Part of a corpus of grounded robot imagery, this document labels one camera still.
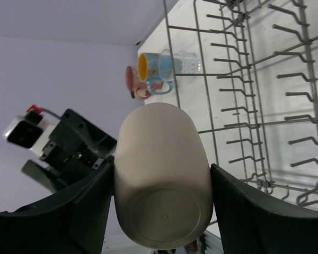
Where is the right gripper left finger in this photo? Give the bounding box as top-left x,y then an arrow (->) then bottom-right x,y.
0,160 -> 113,253

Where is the beige plastic cup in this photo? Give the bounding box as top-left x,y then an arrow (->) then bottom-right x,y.
114,103 -> 213,250

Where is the clear drinking glass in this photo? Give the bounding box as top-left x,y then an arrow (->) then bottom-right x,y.
158,49 -> 201,81

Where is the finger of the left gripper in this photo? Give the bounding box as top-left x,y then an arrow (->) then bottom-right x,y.
21,160 -> 68,194

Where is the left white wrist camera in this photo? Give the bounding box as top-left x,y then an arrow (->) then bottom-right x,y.
3,109 -> 56,159

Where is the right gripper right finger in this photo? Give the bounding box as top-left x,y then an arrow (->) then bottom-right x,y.
210,164 -> 318,253

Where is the pink patterned mug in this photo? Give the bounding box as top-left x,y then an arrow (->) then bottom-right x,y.
125,66 -> 151,101

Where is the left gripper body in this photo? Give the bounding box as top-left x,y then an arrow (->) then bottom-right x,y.
40,109 -> 117,175

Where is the blue butterfly mug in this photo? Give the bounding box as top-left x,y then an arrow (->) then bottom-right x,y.
137,52 -> 173,95

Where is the grey wire dish rack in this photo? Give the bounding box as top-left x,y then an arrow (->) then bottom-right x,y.
165,1 -> 318,210

